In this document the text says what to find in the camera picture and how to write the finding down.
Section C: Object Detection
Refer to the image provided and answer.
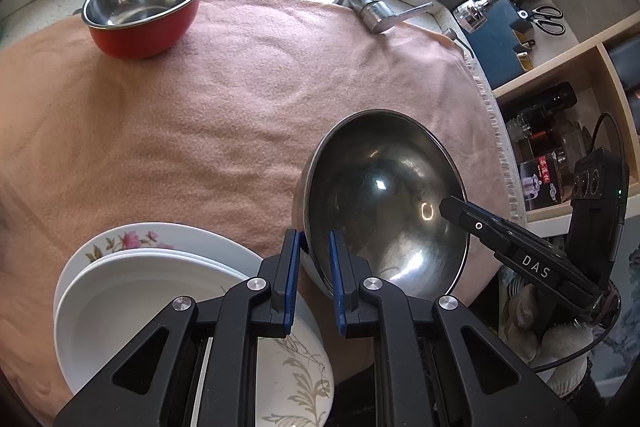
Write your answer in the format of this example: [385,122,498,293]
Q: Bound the black scissors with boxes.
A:
[518,5,566,37]

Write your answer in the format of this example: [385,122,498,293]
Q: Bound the pink towel mat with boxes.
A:
[1,0,526,424]

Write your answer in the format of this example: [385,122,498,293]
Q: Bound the large stainless steel bowl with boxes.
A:
[292,109,470,300]

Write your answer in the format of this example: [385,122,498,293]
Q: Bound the red steel-lined bowl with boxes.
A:
[81,0,201,60]

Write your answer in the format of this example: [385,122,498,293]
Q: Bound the black power strip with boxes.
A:
[565,147,629,291]

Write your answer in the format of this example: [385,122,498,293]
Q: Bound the white plate with grey branch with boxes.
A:
[54,249,334,426]

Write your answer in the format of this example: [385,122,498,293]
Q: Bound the wooden shelf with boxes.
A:
[494,13,639,218]

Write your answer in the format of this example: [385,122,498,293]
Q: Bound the black tea box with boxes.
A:
[518,153,563,211]

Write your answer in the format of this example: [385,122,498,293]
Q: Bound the white floral bottom plate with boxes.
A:
[53,222,262,311]

